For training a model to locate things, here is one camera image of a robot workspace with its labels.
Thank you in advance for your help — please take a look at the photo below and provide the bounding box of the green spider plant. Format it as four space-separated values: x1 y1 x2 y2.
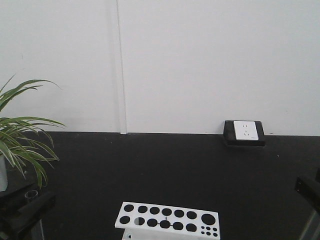
0 72 66 189

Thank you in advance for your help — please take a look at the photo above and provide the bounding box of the white wall socket black base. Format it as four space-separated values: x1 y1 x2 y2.
223 120 266 147

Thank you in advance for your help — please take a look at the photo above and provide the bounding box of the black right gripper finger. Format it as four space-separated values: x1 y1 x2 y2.
294 176 320 214

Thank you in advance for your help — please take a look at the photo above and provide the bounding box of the short transparent test tube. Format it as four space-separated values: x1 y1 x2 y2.
24 189 45 240

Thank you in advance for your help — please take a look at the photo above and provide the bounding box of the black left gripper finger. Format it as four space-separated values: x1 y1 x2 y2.
0 183 35 213
0 192 56 240

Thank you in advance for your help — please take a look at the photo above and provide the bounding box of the tall transparent test tube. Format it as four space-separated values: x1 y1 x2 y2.
298 207 320 240

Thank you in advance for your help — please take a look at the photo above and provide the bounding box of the white plant pot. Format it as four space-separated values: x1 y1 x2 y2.
0 155 8 192

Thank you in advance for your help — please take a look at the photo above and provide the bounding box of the white test tube rack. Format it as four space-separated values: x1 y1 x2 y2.
114 201 221 240

